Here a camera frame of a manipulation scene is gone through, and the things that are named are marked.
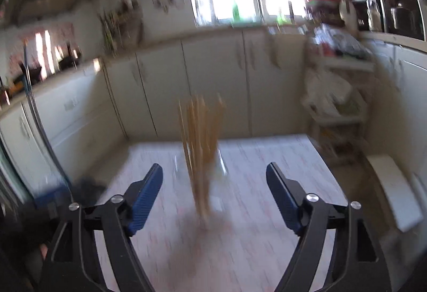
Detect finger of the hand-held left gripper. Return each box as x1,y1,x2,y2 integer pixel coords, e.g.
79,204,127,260
33,186,72,204
72,178,107,209

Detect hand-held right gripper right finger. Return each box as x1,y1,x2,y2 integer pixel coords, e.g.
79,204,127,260
266,162,392,292

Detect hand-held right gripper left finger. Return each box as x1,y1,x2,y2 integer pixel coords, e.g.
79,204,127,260
40,163,164,292

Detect set of wooden chopsticks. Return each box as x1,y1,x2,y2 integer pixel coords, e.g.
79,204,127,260
178,93,227,222

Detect clear glass jar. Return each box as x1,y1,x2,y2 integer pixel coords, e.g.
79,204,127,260
178,145,231,222

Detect cherry print tablecloth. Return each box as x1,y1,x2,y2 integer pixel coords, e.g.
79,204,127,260
97,133,347,292

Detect cream stove side cabinet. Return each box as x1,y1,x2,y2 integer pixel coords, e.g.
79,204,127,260
0,60,129,186

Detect white stool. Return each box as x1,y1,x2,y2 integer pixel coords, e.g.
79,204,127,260
365,153,424,232

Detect green vegetable bag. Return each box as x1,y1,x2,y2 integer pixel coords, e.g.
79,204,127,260
335,95,362,116

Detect white plastic bag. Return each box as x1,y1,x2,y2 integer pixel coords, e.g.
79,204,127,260
305,70,351,116

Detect black wok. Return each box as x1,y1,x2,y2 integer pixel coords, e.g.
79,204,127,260
58,43,82,70
20,65,44,82

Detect cream base cabinets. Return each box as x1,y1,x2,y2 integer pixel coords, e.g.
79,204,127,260
103,27,311,142

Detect white rolling cart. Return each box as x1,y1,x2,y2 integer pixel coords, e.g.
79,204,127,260
300,32,376,166

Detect clear bag of groceries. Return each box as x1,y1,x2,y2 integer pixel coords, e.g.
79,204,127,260
309,23,371,61

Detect steel range hood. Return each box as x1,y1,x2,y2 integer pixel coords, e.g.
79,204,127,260
8,0,101,27

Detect white rice cooker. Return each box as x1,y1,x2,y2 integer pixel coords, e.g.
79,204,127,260
338,0,359,29

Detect black kettle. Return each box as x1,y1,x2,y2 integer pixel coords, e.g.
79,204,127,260
389,0,421,37

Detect pink wall stickers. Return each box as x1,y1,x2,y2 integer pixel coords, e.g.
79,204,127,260
8,23,76,79

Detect wall utensil rack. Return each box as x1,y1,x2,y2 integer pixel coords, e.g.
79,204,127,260
98,0,145,52

